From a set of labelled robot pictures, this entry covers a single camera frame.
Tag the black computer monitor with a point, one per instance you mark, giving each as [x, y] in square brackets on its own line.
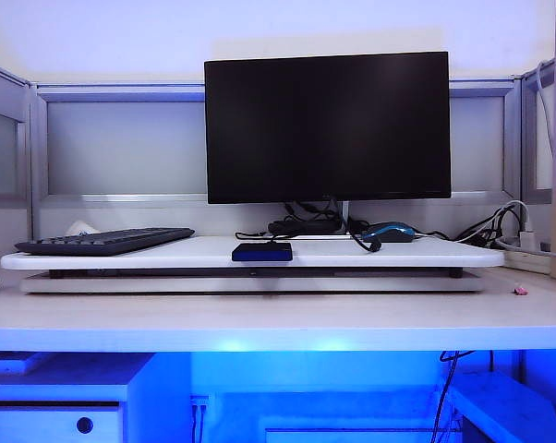
[329, 129]

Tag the white desk riser board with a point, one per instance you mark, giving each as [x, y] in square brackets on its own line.
[167, 259]

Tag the white drawer cabinet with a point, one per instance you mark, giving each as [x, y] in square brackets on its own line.
[51, 387]

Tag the white plug adapter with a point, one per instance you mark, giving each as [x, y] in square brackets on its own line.
[528, 240]

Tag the wide aluminium framed partition panel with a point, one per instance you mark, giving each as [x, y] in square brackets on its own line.
[121, 138]

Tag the dark blue portable hard drive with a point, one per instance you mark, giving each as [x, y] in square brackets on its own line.
[262, 254]

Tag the black power adapter brick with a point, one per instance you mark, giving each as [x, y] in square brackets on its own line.
[301, 227]

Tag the narrow aluminium framed partition panel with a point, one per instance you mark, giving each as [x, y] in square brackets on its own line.
[534, 161]
[1, 138]

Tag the white box under desk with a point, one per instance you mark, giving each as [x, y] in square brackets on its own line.
[504, 406]

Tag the small pink object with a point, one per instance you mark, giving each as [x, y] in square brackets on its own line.
[519, 291]

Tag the white paper cup blue logo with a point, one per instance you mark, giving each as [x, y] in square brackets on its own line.
[81, 227]

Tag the silver monitor stand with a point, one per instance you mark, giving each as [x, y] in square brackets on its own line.
[345, 217]

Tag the black computer keyboard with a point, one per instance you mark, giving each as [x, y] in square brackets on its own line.
[102, 242]

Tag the white power strip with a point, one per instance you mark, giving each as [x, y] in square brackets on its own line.
[523, 260]

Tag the blue and black mouse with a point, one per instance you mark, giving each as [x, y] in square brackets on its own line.
[393, 233]

